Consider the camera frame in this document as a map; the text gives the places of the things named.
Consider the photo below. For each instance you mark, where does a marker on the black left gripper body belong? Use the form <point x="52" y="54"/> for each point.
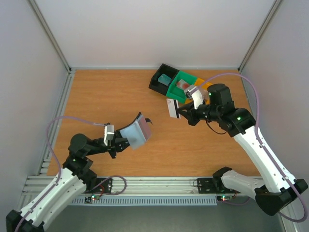
<point x="112" y="147"/>

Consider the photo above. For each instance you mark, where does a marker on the red patterned card stack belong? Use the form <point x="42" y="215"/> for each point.
<point x="181" y="84"/>

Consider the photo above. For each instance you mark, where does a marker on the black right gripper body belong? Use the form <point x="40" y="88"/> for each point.
<point x="192" y="116"/>

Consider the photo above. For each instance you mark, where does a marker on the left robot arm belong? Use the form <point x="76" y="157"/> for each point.
<point x="73" y="179"/>

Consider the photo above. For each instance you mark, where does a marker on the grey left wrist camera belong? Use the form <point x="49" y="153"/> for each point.
<point x="108" y="134"/>

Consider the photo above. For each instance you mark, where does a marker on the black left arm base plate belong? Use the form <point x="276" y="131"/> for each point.
<point x="101" y="184"/>

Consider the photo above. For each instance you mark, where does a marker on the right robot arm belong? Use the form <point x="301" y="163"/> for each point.
<point x="278" y="187"/>

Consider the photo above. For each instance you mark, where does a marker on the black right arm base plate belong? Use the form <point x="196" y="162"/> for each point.
<point x="208" y="186"/>

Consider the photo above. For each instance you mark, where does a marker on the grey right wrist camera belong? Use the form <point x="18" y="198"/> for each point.
<point x="196" y="95"/>

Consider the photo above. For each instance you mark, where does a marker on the aluminium front rail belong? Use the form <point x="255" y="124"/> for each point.
<point x="136" y="185"/>

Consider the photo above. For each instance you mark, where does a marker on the teal card stack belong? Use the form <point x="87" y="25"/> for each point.
<point x="164" y="79"/>

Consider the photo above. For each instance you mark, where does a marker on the yellow plastic bin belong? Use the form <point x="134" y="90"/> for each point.
<point x="204" y="91"/>

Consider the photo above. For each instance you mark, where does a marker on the black plastic bin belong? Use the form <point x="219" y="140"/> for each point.
<point x="163" y="69"/>

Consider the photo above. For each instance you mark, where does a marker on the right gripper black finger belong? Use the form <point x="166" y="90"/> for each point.
<point x="186" y="107"/>
<point x="187" y="116"/>

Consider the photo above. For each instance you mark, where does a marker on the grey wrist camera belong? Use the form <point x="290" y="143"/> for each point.
<point x="196" y="95"/>
<point x="108" y="134"/>

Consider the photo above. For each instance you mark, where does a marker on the white slotted cable duct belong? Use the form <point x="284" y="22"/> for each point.
<point x="113" y="201"/>

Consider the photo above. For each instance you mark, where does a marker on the green plastic bin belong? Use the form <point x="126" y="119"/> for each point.
<point x="175" y="91"/>

